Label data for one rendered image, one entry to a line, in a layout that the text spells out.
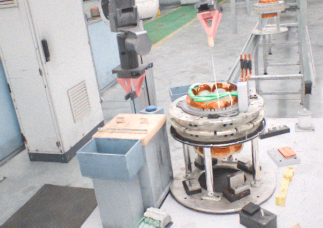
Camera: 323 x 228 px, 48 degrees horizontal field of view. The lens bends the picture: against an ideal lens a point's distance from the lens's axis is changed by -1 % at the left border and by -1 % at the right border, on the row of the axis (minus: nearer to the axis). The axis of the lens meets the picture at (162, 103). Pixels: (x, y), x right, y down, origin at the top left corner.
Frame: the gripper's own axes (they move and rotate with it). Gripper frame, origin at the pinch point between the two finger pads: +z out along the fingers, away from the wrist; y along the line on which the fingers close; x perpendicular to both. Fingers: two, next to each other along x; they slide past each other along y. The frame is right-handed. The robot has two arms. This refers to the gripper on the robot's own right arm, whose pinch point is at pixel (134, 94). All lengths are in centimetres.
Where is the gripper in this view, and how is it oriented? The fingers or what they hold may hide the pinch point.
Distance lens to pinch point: 118.7
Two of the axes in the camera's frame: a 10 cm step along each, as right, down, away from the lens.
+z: 1.0, 9.2, 3.7
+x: 3.4, -3.8, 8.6
